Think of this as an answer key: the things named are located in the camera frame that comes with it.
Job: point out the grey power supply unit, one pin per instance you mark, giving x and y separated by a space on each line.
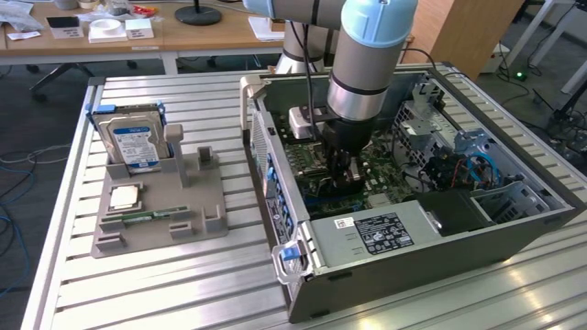
390 233

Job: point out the green motherboard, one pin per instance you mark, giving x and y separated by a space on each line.
385 178

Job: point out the white metal desk frame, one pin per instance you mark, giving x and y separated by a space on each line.
577 78

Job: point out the metal disk bay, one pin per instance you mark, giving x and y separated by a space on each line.
514 203

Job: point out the white tape roll box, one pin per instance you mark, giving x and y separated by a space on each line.
107 32

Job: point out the plain white box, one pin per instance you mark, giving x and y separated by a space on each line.
139 29

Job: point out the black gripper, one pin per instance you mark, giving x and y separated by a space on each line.
349 137

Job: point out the grey plastic parts rack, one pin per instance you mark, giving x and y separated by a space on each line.
183 206

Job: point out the wooden office desk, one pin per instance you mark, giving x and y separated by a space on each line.
206 38

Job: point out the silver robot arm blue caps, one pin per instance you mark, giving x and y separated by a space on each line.
362 68

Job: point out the clear plastic bags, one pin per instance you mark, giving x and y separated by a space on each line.
18 15

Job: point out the wooden cabinet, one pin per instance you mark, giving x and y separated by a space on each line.
458 31

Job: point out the white paper card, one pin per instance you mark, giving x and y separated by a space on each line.
23 35

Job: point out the hard disk blue carrier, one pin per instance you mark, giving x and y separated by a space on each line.
131 144

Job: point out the white paper stack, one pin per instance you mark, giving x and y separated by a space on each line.
263 31

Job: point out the metal CPU socket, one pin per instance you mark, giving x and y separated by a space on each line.
314 161

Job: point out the grey open PC case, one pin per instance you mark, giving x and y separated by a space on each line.
413 275

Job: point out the green RAM stick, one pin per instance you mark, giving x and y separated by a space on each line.
147 214

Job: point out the black round lamp base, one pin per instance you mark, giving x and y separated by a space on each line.
198 16

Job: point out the office chair base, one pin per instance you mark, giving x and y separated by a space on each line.
59 74

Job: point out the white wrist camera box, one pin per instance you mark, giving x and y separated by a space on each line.
303 123

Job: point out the small red items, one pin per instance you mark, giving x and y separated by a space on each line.
143 11

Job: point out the black and white sign box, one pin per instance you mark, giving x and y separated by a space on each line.
66 27

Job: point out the blue case latch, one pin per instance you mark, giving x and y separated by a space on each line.
289 256

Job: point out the silver CPU chip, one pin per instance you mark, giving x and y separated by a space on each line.
125 197

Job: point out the silver finned chipset heatsink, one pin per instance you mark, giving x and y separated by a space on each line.
379 202

